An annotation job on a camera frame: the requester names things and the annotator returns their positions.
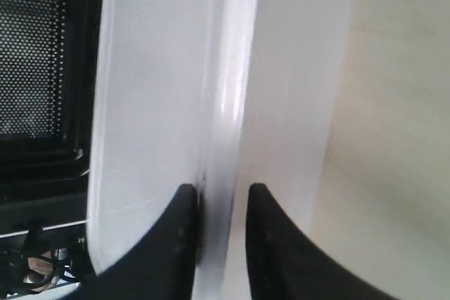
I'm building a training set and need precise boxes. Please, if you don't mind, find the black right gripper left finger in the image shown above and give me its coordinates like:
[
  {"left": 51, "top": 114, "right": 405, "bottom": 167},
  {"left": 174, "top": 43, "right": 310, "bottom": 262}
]
[{"left": 85, "top": 183, "right": 201, "bottom": 300}]

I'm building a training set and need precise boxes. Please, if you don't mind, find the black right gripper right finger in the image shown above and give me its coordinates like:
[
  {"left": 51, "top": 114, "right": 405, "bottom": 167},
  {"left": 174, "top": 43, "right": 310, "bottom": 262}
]
[{"left": 245, "top": 183, "right": 391, "bottom": 299}]

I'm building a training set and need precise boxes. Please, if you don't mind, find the white plastic lidded container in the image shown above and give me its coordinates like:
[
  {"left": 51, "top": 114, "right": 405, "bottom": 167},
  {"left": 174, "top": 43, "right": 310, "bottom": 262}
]
[{"left": 87, "top": 0, "right": 352, "bottom": 299}]

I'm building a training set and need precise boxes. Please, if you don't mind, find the white microwave door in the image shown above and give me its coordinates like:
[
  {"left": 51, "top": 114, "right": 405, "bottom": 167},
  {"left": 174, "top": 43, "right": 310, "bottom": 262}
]
[{"left": 1, "top": 0, "right": 102, "bottom": 204}]

